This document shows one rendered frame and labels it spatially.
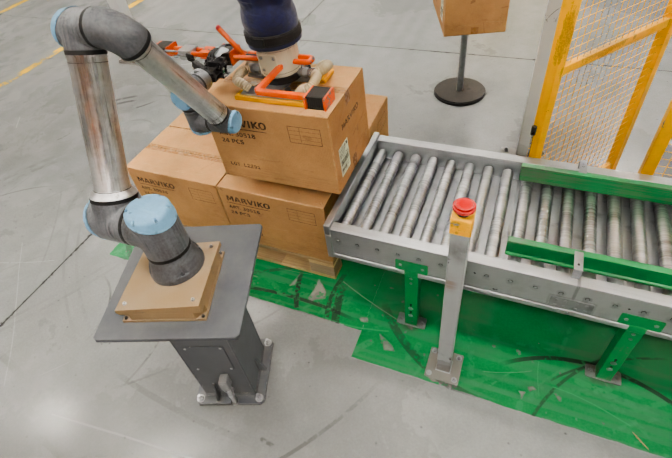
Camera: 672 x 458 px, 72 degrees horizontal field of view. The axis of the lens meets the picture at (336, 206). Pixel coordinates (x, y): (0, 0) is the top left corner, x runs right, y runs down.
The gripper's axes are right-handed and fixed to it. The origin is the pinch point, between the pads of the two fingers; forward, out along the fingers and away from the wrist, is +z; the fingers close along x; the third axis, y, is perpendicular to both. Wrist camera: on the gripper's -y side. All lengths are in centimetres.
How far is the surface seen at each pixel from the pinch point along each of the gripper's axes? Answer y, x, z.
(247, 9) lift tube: 23.5, 23.9, -9.3
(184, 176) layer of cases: -35, -62, -18
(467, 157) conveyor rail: 103, -60, 29
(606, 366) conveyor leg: 175, -107, -36
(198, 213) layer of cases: -34, -88, -20
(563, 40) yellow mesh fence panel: 133, -3, 38
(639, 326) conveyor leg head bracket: 177, -74, -36
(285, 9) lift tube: 35.6, 21.8, -3.1
